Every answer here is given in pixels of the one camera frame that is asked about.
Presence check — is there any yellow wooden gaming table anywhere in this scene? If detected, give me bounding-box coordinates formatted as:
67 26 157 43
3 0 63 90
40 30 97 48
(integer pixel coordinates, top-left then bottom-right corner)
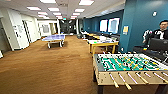
87 38 120 55

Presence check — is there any bright office window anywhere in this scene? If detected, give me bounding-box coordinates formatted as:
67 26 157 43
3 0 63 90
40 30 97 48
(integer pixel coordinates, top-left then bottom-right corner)
99 18 109 33
108 17 120 34

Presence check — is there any blue ping pong table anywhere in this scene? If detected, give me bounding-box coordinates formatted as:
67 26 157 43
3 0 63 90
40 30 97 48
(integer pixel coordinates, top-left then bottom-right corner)
41 34 67 49

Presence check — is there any rectangular ceiling light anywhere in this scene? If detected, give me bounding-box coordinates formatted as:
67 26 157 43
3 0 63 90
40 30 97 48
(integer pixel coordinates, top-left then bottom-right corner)
26 6 43 12
39 0 58 4
73 7 85 13
47 7 61 12
78 0 95 6

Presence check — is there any green foosball table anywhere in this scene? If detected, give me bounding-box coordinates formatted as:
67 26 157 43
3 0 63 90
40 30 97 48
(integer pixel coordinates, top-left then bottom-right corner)
92 52 168 94

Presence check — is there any person in dark top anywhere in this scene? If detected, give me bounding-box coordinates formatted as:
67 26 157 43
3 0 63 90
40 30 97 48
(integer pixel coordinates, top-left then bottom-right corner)
143 19 168 43

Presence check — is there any yellow wall sign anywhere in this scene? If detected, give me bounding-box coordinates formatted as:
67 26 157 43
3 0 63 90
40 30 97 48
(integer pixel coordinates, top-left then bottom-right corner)
122 25 130 35

